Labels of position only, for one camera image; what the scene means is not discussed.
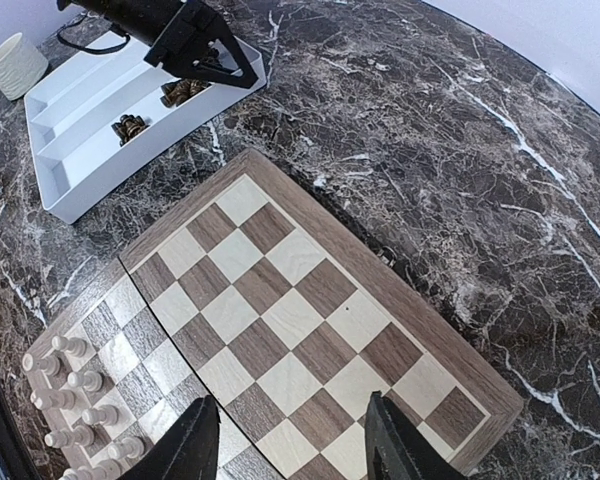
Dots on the wooden chess board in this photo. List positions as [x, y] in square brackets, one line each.
[250, 291]

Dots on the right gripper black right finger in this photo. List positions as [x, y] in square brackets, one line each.
[395, 449]

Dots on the white plastic divided tray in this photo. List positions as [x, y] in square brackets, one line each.
[96, 120]

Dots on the cream ribbed ceramic mug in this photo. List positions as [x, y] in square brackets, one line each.
[22, 66]

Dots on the white rook among dark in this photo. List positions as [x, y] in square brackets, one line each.
[49, 366]

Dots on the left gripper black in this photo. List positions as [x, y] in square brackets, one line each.
[186, 35]

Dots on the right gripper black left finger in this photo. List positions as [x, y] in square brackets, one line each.
[188, 450]

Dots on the dark chess pieces pile lower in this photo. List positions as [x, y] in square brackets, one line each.
[176, 93]

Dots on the white chess rook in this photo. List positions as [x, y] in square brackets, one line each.
[131, 447]

